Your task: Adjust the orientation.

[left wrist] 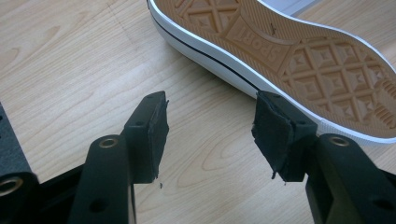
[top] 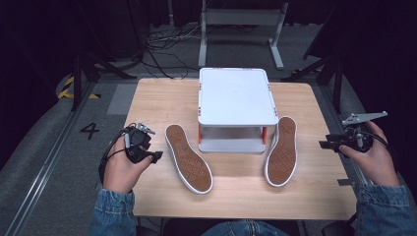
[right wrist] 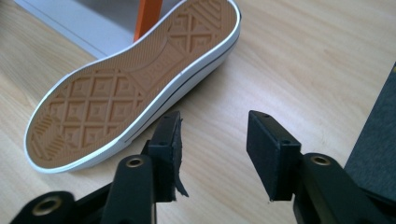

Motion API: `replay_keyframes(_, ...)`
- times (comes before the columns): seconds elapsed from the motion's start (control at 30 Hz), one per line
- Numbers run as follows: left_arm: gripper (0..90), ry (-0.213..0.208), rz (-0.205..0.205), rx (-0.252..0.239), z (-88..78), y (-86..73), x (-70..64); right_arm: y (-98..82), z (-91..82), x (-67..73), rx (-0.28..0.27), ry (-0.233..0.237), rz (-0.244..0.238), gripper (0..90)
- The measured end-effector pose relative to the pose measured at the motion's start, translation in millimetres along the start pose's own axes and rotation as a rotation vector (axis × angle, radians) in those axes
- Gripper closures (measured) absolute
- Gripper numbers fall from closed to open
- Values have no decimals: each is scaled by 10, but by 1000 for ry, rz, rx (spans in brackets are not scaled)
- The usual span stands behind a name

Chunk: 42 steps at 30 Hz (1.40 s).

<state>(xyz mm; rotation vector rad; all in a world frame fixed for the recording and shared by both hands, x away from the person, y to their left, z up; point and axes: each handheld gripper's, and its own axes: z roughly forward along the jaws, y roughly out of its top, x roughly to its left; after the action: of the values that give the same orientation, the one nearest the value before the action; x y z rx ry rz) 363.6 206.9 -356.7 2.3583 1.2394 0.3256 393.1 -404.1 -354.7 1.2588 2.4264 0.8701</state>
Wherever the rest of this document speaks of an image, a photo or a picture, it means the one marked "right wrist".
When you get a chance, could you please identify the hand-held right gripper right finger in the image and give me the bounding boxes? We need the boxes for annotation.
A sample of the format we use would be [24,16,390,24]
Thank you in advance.
[246,109,303,202]

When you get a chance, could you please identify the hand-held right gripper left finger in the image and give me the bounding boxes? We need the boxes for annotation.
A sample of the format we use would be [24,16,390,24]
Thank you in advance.
[141,110,190,203]

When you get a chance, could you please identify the black canvas sneaker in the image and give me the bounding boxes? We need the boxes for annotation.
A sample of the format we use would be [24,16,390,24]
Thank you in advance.
[23,0,242,175]

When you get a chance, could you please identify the white shoe rack orange posts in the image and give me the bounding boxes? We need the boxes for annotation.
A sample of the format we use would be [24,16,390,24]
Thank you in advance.
[13,0,188,60]

